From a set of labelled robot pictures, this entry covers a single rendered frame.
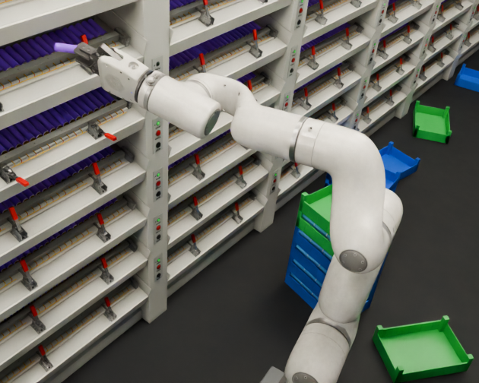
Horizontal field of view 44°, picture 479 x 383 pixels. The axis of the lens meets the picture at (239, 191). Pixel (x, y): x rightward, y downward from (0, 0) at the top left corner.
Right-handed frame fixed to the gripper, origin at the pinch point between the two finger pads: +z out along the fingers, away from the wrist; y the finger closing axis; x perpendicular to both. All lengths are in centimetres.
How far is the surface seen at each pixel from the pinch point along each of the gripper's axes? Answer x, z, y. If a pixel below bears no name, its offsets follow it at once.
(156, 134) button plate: 17.9, -4.7, 46.4
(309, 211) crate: 46, -52, 90
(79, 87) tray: 2.1, 6.1, 16.6
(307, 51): 106, -19, 80
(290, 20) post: 85, -15, 48
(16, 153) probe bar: -17.2, 11.6, 26.2
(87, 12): 11.8, 8.8, 1.8
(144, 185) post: 9, -6, 62
